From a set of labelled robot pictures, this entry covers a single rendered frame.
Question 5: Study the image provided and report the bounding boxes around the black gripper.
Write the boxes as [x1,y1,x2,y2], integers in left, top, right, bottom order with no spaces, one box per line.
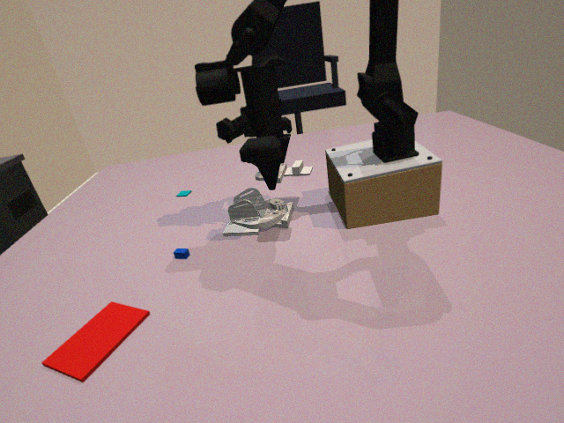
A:
[239,95,292,190]

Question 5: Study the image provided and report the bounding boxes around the red flat plate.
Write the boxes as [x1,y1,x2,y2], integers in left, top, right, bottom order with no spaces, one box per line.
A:
[42,302,150,383]

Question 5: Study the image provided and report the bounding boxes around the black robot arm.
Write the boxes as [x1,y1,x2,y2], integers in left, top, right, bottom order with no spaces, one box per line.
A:
[195,0,419,162]

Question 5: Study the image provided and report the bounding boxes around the small blue block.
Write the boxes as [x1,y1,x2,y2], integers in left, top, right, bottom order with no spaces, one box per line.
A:
[174,249,189,259]

